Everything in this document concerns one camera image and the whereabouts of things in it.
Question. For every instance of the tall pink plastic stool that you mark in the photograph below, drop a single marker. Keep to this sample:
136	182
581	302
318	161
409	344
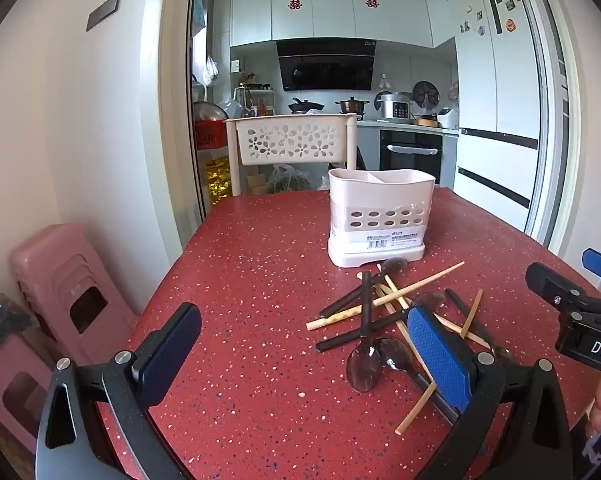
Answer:
55	270

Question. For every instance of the gold foil bag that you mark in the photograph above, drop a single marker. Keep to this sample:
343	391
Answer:
219	180

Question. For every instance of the cardboard box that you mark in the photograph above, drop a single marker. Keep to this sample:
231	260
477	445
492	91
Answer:
255	184

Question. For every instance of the small white kitchen appliance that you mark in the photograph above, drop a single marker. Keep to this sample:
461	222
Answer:
448	119

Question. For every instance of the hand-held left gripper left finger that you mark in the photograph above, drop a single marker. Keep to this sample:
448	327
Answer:
173	347

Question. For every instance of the black built-in oven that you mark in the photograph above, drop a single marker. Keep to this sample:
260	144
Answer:
410	160

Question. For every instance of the grey kitchen base cabinet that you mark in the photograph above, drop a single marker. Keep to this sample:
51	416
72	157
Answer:
368	145

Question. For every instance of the white cutlery holder basket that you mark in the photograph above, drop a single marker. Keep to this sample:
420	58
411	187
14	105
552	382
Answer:
380	240

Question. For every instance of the bamboo chopstick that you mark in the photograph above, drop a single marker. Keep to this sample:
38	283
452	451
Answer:
415	410
468	334
340	314
393	287
473	310

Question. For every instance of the white spice rack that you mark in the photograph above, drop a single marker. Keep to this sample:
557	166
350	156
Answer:
253	97

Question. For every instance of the hanging clear plastic bag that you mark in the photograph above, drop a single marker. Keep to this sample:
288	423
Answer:
210	72

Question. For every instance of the white refrigerator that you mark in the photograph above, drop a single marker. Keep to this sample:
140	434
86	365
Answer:
500	110

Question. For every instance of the red paper decoration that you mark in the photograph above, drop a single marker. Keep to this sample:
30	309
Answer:
371	3
295	4

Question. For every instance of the white sliding door frame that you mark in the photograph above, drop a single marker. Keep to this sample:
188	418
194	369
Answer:
555	110

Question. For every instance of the brown cooking pot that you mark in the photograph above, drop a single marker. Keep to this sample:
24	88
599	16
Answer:
353	106

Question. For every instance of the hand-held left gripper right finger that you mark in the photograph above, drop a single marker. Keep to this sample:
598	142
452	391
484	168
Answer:
438	355

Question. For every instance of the black range hood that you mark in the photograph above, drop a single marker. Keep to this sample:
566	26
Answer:
325	70

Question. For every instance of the black wok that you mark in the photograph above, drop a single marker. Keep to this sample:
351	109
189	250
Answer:
305	106

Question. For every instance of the round dark divided tray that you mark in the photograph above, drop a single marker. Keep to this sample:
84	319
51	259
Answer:
425	92

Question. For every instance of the white upper kitchen cabinets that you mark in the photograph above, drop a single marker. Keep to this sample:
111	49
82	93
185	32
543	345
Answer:
330	15

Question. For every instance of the red plastic crate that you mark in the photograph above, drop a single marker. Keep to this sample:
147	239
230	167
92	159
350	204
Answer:
210	135

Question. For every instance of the white rice cooker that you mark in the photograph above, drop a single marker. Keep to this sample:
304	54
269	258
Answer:
395	109

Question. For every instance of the black plastic bag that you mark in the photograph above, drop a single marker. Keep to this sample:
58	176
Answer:
0	320

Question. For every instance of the group of fridge magnets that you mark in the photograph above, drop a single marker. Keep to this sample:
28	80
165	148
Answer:
511	24

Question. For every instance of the bag of green vegetables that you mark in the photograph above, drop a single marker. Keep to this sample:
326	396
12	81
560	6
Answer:
290	180

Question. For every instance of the dark wall switch panel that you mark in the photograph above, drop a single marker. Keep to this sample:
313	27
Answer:
103	10

